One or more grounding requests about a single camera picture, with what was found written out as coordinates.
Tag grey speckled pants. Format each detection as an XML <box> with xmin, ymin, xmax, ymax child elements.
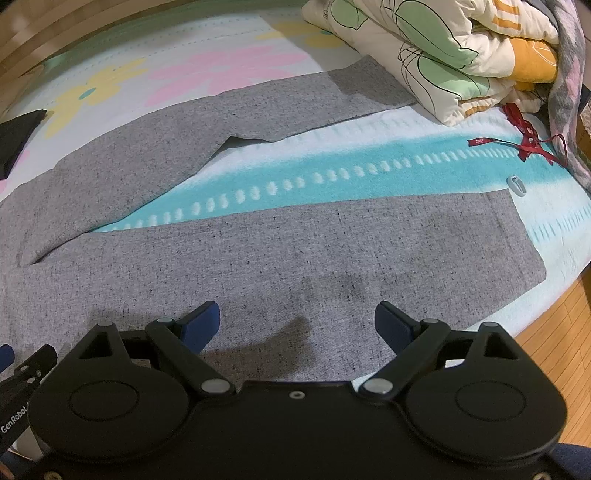
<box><xmin>1</xmin><ymin>58</ymin><xmax>546</xmax><ymax>380</ymax></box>

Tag floral pastel bed blanket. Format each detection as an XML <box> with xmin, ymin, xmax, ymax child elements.
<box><xmin>1</xmin><ymin>2</ymin><xmax>590</xmax><ymax>332</ymax></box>

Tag black folded garment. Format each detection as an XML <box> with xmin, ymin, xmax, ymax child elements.
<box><xmin>0</xmin><ymin>109</ymin><xmax>47</xmax><ymax>180</ymax></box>

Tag red ribbon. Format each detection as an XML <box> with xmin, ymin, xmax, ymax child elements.
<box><xmin>468</xmin><ymin>103</ymin><xmax>568</xmax><ymax>168</ymax></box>

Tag grey pink patterned blanket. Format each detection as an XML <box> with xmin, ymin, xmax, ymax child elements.
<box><xmin>546</xmin><ymin>0</ymin><xmax>590</xmax><ymax>192</ymax></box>

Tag folded cream floral quilt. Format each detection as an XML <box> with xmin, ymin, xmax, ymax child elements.
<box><xmin>301</xmin><ymin>0</ymin><xmax>559</xmax><ymax>126</ymax></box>

